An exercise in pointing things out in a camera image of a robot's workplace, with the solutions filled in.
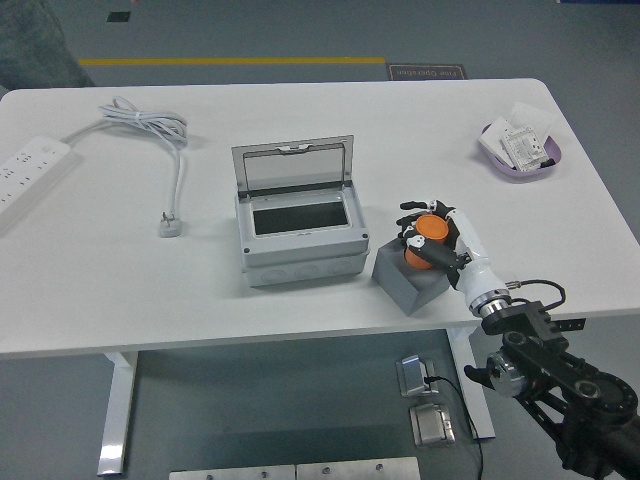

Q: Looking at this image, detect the white printed socket panel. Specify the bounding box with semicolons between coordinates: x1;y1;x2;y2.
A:
501;123;551;172

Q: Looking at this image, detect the smoky transparent box lid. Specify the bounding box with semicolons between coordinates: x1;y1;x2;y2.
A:
230;133;355;196

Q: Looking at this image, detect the grey metal base plate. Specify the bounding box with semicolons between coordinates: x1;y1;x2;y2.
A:
295;456;421;480
168;464;297;480

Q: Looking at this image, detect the white square cover plate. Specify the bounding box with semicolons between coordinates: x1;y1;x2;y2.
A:
508;101;559;139

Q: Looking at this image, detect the white power strip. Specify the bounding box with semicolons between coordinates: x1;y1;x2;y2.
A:
0;134;80;232

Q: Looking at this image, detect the grey electrical junction box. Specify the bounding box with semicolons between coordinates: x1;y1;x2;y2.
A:
234;187;371;289

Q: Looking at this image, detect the purple plastic tray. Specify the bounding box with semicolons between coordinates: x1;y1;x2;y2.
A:
478;122;566;182

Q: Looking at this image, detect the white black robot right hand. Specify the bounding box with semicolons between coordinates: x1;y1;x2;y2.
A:
395;198;509;317

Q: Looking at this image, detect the orange cylinder battery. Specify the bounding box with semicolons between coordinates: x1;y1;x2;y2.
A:
403;214;450;273

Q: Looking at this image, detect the silver floor socket box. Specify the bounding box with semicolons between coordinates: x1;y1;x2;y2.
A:
396;353;441;398
409;402;457;447

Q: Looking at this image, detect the dark floor sign mat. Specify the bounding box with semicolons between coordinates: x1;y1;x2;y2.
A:
385;62;469;81

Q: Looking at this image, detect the black floor cable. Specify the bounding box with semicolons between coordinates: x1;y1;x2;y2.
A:
424;374;485;480

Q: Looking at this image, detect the white power cord with plug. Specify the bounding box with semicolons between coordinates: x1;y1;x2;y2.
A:
62;96;190;238

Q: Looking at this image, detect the person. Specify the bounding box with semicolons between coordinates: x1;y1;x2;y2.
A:
0;0;96;91

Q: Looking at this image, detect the grey cube holder block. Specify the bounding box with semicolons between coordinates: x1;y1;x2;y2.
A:
371;238;461;318

